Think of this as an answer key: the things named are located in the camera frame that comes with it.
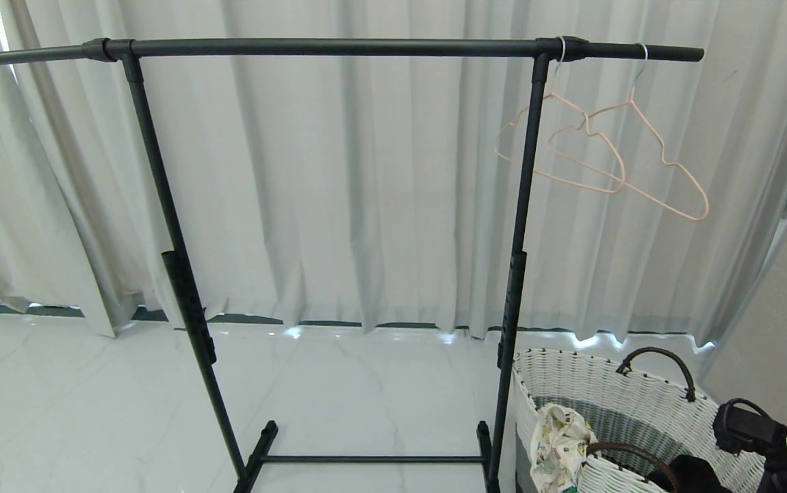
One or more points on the pink clothes hanger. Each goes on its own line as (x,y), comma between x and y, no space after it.
(624,174)
(707,204)

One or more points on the black garment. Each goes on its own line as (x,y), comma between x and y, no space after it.
(691,477)

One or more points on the black clothes rack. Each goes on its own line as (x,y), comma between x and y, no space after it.
(332,47)

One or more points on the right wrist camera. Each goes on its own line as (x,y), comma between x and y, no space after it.
(742,428)

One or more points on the white laundry basket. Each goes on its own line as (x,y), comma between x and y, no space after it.
(605,390)

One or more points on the cream printed garment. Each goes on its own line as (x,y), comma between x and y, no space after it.
(558,438)

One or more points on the white curtain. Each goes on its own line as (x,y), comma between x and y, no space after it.
(366,205)

